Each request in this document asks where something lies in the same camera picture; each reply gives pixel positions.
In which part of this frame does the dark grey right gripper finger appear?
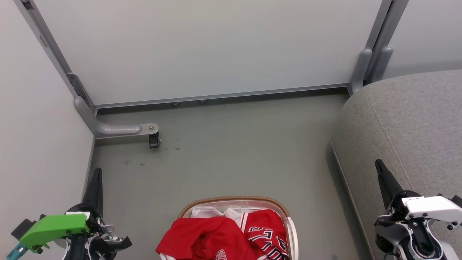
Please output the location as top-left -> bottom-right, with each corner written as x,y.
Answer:
375,159 -> 404,209

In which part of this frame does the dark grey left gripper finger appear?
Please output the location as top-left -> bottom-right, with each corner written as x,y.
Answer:
82,168 -> 104,217

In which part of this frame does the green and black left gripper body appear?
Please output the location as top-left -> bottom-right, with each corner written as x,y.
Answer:
20,204 -> 109,252

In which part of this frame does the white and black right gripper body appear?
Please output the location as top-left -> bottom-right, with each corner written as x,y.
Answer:
388,190 -> 462,222

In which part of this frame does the plain red garment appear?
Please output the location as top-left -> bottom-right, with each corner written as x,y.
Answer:
156,217 -> 257,260

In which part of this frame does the red and white sports jersey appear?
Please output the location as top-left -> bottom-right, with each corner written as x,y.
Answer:
191,208 -> 289,260

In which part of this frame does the grey fabric sofa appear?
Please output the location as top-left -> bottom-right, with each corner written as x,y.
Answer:
330,70 -> 462,260

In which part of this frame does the grey metal partition foot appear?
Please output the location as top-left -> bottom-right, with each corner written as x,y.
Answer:
75,96 -> 159,139

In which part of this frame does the wicker laundry basket white liner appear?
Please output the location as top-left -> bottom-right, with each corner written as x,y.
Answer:
179,196 -> 298,260

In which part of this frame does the black left cable teal plug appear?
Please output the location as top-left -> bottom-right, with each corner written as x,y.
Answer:
5,242 -> 27,260

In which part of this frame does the grey rounded foot bracket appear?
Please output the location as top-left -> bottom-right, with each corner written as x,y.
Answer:
372,46 -> 393,83
348,48 -> 372,95

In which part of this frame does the grey partition corner post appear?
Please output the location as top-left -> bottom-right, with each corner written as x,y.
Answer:
14,0 -> 98,116

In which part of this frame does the grey double partition post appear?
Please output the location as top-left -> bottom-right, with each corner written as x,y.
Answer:
365,0 -> 410,85

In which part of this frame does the grey partition bottom rail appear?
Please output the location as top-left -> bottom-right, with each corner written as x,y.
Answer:
96,84 -> 349,109

